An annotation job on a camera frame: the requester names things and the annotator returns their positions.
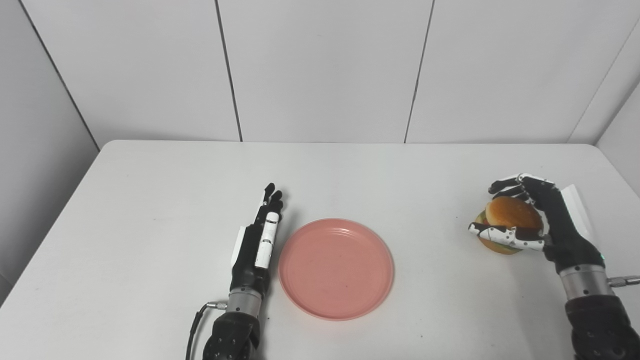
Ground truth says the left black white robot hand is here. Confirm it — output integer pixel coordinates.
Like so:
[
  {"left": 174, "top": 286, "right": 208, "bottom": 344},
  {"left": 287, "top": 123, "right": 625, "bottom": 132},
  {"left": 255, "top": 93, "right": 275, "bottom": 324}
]
[{"left": 229, "top": 182, "right": 285, "bottom": 300}]

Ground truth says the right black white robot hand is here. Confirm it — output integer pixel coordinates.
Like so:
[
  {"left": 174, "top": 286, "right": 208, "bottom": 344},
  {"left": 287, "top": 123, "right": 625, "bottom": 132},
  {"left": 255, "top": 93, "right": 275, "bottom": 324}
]
[{"left": 468, "top": 173, "right": 607, "bottom": 275}]

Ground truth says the toy hamburger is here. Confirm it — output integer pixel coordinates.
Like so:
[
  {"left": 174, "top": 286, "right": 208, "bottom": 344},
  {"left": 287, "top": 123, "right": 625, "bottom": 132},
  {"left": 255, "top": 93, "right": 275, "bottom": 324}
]
[{"left": 474, "top": 196, "right": 544, "bottom": 255}]

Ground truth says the pink round plate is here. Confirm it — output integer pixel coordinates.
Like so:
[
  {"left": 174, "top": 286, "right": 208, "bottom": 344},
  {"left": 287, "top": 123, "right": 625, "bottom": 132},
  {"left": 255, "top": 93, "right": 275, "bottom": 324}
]
[{"left": 278, "top": 218, "right": 395, "bottom": 321}]

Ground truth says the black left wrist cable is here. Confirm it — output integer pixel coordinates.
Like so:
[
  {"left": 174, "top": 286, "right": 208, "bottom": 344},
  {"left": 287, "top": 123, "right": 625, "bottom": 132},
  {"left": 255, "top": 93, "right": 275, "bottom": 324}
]
[{"left": 185, "top": 301, "right": 229, "bottom": 360}]

